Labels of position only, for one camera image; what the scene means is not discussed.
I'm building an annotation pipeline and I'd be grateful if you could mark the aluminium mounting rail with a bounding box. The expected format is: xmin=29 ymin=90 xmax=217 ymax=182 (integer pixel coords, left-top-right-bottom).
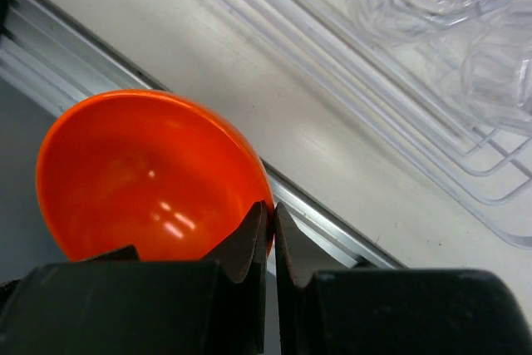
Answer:
xmin=1 ymin=0 xmax=401 ymax=269

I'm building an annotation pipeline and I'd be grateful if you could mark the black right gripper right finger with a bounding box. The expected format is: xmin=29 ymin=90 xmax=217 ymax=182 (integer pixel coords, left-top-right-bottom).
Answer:
xmin=274 ymin=205 xmax=531 ymax=354

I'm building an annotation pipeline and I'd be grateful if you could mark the clear plastic dish rack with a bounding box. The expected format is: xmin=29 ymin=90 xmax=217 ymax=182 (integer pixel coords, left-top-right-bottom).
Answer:
xmin=217 ymin=0 xmax=531 ymax=249

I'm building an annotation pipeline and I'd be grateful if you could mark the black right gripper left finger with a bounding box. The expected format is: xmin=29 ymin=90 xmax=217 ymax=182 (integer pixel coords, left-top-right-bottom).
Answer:
xmin=1 ymin=202 xmax=268 ymax=354

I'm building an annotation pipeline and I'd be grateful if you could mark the orange plastic bowl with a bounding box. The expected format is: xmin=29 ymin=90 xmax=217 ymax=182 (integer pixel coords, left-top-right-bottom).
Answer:
xmin=36 ymin=90 xmax=273 ymax=261

